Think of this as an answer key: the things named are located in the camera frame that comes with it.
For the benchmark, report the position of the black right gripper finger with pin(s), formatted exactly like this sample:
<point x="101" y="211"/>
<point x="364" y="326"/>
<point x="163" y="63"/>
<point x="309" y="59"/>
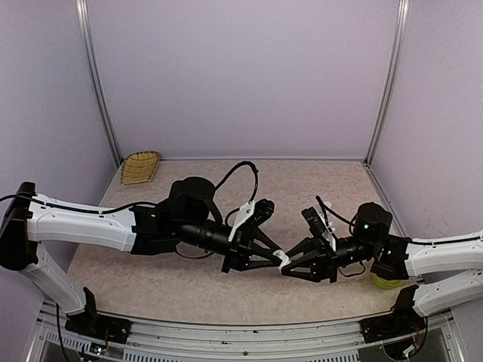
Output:
<point x="302" y="249"/>
<point x="307" y="271"/>

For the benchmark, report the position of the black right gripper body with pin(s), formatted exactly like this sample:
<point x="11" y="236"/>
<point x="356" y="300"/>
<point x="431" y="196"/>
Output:
<point x="330" y="260"/>

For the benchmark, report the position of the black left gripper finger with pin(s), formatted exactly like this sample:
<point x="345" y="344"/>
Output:
<point x="251" y="264"/>
<point x="261" y="244"/>

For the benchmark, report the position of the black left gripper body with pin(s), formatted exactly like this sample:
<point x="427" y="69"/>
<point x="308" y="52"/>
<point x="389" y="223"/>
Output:
<point x="238" y="250"/>

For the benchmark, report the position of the white pill bottle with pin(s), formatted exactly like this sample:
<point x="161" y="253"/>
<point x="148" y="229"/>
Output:
<point x="283" y="257"/>

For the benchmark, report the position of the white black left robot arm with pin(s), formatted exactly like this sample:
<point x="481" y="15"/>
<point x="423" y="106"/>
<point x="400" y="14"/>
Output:
<point x="188" y="215"/>

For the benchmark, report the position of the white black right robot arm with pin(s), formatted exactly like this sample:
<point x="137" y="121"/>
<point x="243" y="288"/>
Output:
<point x="398" y="258"/>

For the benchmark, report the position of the green plastic bowl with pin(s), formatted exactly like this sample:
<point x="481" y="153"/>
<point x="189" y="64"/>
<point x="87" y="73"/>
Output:
<point x="386" y="284"/>

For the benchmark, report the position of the woven bamboo tray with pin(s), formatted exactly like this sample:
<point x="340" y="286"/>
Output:
<point x="139" y="167"/>

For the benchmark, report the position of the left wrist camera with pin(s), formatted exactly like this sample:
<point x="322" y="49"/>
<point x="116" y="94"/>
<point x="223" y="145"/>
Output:
<point x="251" y="215"/>

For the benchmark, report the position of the aluminium front frame rail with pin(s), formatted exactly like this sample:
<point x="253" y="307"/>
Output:
<point x="152" y="340"/>

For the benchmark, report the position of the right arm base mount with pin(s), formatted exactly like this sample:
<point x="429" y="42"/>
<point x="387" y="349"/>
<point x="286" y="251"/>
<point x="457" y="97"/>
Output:
<point x="402" y="319"/>

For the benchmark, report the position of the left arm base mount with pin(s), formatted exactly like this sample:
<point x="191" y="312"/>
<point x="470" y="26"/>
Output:
<point x="99" y="326"/>

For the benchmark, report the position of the aluminium right corner post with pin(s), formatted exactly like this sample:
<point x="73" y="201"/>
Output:
<point x="389" y="84"/>

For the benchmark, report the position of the aluminium corner post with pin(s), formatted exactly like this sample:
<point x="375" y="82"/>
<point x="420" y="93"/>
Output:
<point x="94" y="73"/>
<point x="389" y="84"/>

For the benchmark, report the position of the aluminium left corner post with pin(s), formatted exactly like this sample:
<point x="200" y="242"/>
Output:
<point x="94" y="73"/>

